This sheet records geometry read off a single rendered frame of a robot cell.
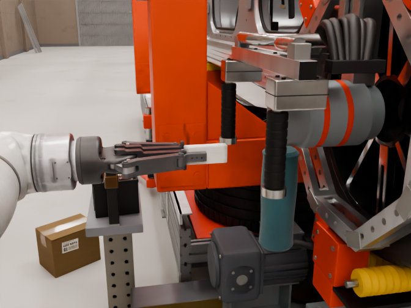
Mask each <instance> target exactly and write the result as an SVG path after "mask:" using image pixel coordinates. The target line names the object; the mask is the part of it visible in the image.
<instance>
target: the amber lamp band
mask: <svg viewBox="0 0 411 308"><path fill-rule="evenodd" d="M104 182H105V189H116V188H118V187H119V176H118V174H116V175H113V176H106V173H105V175H104Z"/></svg>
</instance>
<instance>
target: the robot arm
mask: <svg viewBox="0 0 411 308"><path fill-rule="evenodd" d="M227 156H228V146H227V145H226V144H225V143H221V144H197V145H184V141H180V145H179V143H178V142H133V141H122V143H121V144H115V145H114V146H111V147H102V139H101V137H100V136H81V137H79V138H77V139H76V141H75V139H74V137H73V134H72V133H48V134H44V133H39V134H27V133H21V132H18V131H2V130H0V238H1V237H2V235H3V234H4V232H5V231H6V229H7V227H8V226H9V224H10V222H11V220H12V218H13V215H14V212H15V210H16V207H17V202H18V201H20V200H22V199H24V198H25V196H26V195H27V194H32V193H39V192H42V193H46V192H50V191H68V190H74V189H75V188H76V184H77V182H79V184H81V185H92V184H101V183H102V182H103V180H104V173H110V174H122V178H123V179H129V178H133V177H137V176H140V175H149V174H157V173H162V172H170V171H178V170H184V171H185V170H186V169H187V165H193V164H214V163H227Z"/></svg>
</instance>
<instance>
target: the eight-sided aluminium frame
mask: <svg viewBox="0 0 411 308"><path fill-rule="evenodd" d="M382 2H383V4H384V6H385V8H386V10H387V13H388V15H389V17H390V20H391V22H392V24H393V26H394V29H395V31H396V33H397V35H398V38H399V40H400V42H401V45H402V47H403V49H404V51H405V54H406V56H407V58H408V60H409V62H410V65H411V10H409V9H408V8H407V7H406V6H405V4H404V3H403V1H402V0H382ZM338 12H339V0H320V1H319V3H318V5H317V7H316V9H315V11H314V14H313V16H312V18H311V21H310V22H309V25H308V27H307V29H306V31H305V34H318V31H317V28H318V25H319V23H320V22H321V21H322V20H329V19H330V18H337V19H338ZM327 51H328V49H327V48H312V49H311V60H315V61H317V76H320V77H322V67H323V64H321V60H322V53H326V52H327ZM295 148H296V149H297V150H298V151H299V153H300V154H299V157H298V162H299V165H300V168H301V172H302V176H303V181H304V184H305V188H306V192H307V199H308V202H309V204H310V207H311V209H312V210H313V212H314V213H316V212H317V213H318V215H319V216H320V217H321V218H322V219H323V221H324V222H325V223H326V224H327V225H328V226H329V227H331V228H332V229H333V230H334V231H335V232H336V233H337V234H338V235H339V236H340V237H341V238H342V239H343V240H344V241H345V242H346V243H347V246H348V247H351V248H352V249H353V250H354V251H355V252H361V251H373V250H379V249H383V248H385V247H389V246H390V244H391V243H394V242H395V241H397V240H399V239H400V238H402V237H404V236H406V235H408V234H409V233H411V135H410V144H409V151H408V156H407V164H406V169H405V177H404V185H403V190H402V194H401V196H400V198H399V199H397V200H395V201H394V202H393V203H392V204H390V205H389V206H387V207H386V208H385V209H383V210H382V211H381V212H379V213H378V214H376V215H375V216H374V217H372V218H371V219H370V220H367V219H366V218H365V217H364V216H363V215H361V214H360V213H359V212H358V211H357V210H355V209H354V208H352V207H351V206H350V205H349V204H348V203H347V202H345V201H344V200H342V198H340V197H339V196H338V195H337V193H336V191H335V187H334V184H333V180H332V178H331V174H330V170H329V168H328V164H327V160H326V157H325V153H324V150H323V147H316V148H310V151H311V155H312V158H313V162H314V166H315V169H316V173H317V177H318V180H319V184H320V188H319V185H318V183H317V178H316V175H315V171H314V168H313V164H312V161H311V157H310V154H309V150H308V148H298V147H296V146H295Z"/></svg>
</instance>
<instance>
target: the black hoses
mask: <svg viewBox="0 0 411 308"><path fill-rule="evenodd" d="M376 30H377V26H376V21H375V20H374V19H372V18H365V19H362V18H359V17H358V16H357V15H355V14H354V13H350V14H347V15H345V16H341V17H339V18H338V19H337V18H330V19H329V20H322V21H321V22H320V23H319V25H318V28H317V31H318V34H319V36H320V38H321V40H322V41H323V43H324V45H325V46H326V47H327V49H328V50H329V53H322V60H321V64H324V72H326V73H330V74H352V73H385V67H386V60H383V59H381V57H373V52H374V45H375V40H376Z"/></svg>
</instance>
